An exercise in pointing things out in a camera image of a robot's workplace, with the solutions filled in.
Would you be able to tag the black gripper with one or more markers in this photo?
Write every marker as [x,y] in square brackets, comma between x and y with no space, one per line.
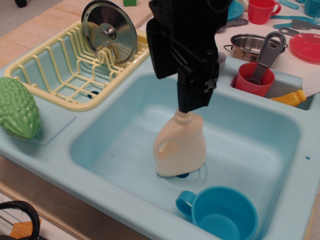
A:
[182,32]

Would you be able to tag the cream detergent bottle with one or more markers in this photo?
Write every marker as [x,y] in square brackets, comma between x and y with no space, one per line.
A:
[180,146]

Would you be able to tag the yellow dish drying rack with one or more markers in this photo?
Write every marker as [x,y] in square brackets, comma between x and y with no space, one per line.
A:
[63,71]

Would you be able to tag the light blue toy sink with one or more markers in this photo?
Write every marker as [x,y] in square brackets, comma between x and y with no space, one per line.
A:
[267,150]

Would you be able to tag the grey toy faucet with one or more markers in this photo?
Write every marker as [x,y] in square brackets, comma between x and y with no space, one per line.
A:
[222,61]

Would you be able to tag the red cup in compartment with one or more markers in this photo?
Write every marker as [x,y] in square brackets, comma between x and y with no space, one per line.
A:
[245,71]

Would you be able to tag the steel pot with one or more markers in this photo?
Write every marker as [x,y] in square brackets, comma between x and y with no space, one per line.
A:
[245,47]

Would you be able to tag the grey measuring spoon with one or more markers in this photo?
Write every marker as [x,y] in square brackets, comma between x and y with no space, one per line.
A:
[234,23]

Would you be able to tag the teal plate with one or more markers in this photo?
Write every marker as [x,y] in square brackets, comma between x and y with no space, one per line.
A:
[236,12]

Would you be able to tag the steel pot lid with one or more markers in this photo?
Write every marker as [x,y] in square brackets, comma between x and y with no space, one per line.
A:
[105,25]

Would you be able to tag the green block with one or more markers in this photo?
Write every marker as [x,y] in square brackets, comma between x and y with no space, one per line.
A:
[129,3]

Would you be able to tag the red mug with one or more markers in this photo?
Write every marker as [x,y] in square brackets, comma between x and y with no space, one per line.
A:
[260,11]

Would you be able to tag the yellow plastic bottle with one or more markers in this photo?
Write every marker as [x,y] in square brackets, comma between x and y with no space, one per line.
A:
[292,99]

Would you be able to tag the teal utensil top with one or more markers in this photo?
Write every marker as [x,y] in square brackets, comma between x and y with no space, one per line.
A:
[289,4]

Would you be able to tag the grey spatula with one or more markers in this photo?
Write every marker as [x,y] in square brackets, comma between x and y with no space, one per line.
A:
[298,25]

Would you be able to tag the red plastic plate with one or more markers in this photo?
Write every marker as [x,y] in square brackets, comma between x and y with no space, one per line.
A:
[306,46]

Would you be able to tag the teal fork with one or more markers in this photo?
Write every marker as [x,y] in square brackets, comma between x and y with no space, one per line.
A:
[314,20]

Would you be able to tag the teal cup top right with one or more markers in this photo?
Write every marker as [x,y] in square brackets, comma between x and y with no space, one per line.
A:
[312,8]

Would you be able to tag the blue plastic cup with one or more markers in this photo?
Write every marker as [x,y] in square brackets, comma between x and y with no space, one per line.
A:
[221,211]

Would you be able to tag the green bitter melon toy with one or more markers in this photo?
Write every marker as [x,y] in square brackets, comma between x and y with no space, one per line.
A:
[19,113]

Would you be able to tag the black wheel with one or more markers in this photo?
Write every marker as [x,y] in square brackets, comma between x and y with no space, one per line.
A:
[21,3]

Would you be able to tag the orange tape piece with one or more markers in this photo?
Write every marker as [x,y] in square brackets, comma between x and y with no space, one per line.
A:
[21,230]

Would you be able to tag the white utensil handle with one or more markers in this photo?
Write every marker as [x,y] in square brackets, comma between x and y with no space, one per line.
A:
[311,84]

